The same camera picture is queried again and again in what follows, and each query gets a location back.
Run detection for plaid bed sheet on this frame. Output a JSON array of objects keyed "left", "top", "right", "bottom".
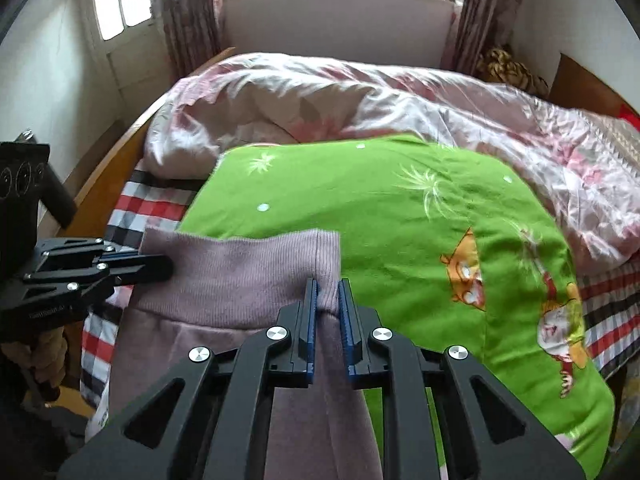
[{"left": 80, "top": 170, "right": 640, "bottom": 431}]

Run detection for white door with panes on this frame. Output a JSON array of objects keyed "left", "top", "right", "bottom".
[{"left": 80, "top": 0, "right": 168, "bottom": 106}]

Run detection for mauve knit pants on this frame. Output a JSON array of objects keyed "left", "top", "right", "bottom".
[{"left": 107, "top": 227, "right": 386, "bottom": 480}]

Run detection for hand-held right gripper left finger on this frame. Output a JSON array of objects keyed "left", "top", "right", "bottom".
[{"left": 57, "top": 277, "right": 321, "bottom": 480}]

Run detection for green cartoon print blanket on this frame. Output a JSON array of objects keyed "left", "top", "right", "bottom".
[{"left": 177, "top": 132, "right": 616, "bottom": 478}]

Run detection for pink floral quilt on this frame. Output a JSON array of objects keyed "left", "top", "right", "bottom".
[{"left": 144, "top": 52, "right": 640, "bottom": 273}]

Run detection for yellow brown striped cloth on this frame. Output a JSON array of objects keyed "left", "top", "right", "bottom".
[{"left": 475, "top": 46, "right": 549, "bottom": 97}]

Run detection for person's left hand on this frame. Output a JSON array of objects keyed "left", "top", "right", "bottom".
[{"left": 27, "top": 327, "right": 68, "bottom": 403}]

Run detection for wooden bed frame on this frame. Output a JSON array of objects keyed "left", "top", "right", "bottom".
[{"left": 40, "top": 47, "right": 236, "bottom": 321}]

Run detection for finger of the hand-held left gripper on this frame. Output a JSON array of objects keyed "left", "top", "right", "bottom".
[
  {"left": 40, "top": 237, "right": 174, "bottom": 276},
  {"left": 22, "top": 262, "right": 128, "bottom": 311}
]

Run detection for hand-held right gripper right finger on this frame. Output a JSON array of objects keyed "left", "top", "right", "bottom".
[{"left": 339, "top": 278, "right": 587, "bottom": 480}]

